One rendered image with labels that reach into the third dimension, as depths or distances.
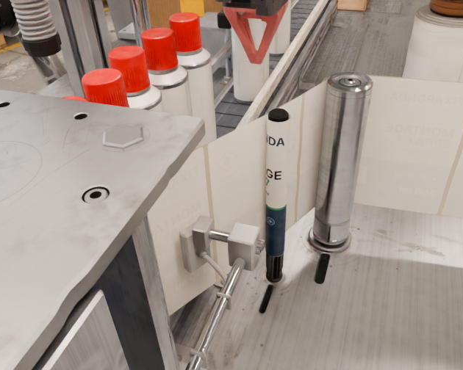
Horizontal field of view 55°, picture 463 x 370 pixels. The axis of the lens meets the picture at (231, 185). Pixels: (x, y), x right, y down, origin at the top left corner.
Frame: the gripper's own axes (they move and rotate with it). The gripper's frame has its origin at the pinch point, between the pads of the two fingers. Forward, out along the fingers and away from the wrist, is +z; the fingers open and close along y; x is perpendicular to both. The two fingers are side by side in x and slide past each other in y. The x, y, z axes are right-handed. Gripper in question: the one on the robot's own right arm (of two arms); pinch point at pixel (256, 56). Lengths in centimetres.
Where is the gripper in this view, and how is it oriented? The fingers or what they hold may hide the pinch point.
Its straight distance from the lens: 58.1
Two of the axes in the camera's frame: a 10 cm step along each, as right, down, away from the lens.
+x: -9.4, -1.8, 2.9
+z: 0.3, 7.9, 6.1
